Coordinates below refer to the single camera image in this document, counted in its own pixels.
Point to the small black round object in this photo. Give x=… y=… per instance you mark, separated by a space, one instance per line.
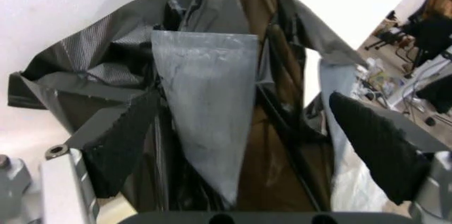
x=430 y=120

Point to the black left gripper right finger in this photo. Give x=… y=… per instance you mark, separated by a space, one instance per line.
x=374 y=150

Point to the dark grey trash bin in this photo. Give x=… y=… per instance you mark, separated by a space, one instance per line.
x=416 y=131

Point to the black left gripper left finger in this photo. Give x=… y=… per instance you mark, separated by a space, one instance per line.
x=116 y=144

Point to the white desk frame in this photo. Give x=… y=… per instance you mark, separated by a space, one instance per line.
x=409 y=86

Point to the black plastic garbage bag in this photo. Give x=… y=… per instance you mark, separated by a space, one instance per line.
x=208 y=83

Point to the white plastic sheet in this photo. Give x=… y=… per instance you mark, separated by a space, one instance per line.
x=363 y=181

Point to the black box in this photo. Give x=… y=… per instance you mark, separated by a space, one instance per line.
x=438 y=91

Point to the pile of small clutter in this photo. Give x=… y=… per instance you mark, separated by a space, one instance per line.
x=374 y=78

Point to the black wheeled chair base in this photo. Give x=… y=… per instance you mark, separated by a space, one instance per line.
x=386 y=37

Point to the black office chair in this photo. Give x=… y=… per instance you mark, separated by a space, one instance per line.
x=429 y=36

